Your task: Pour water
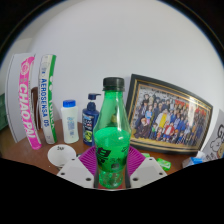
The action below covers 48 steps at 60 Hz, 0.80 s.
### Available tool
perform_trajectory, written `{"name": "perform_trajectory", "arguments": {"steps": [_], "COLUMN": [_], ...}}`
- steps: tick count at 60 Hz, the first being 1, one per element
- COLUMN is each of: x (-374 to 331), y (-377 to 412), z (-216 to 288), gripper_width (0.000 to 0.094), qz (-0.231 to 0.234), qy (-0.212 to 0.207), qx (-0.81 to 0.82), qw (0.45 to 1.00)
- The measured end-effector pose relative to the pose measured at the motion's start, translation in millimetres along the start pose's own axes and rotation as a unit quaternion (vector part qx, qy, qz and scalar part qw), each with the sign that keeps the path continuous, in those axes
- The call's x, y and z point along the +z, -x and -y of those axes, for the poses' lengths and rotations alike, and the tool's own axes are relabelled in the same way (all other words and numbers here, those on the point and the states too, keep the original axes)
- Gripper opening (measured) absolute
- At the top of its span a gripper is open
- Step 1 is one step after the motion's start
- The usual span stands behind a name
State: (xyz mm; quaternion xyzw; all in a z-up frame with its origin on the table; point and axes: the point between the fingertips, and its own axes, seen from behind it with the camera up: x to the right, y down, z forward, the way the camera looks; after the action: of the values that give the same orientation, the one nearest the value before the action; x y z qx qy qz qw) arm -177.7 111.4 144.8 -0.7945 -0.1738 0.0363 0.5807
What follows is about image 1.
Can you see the white paper gift bag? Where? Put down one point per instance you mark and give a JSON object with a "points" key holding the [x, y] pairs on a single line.
{"points": [[216, 136]]}

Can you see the framed group picture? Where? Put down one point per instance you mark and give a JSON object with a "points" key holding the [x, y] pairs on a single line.
{"points": [[166, 116]]}

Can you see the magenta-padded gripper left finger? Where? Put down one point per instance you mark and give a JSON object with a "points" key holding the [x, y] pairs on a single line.
{"points": [[75, 170]]}

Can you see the green plastic drink bottle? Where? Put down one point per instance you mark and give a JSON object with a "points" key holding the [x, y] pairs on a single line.
{"points": [[111, 143]]}

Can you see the white bottle with blue cap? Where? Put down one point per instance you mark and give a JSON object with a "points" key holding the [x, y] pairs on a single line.
{"points": [[70, 125]]}

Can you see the blue pump bottle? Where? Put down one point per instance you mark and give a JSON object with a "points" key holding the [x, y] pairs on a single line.
{"points": [[89, 125]]}

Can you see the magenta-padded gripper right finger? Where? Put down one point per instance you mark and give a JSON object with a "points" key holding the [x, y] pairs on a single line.
{"points": [[148, 170]]}

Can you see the green and white shuttlecock tube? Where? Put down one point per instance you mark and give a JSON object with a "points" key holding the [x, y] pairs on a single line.
{"points": [[47, 100]]}

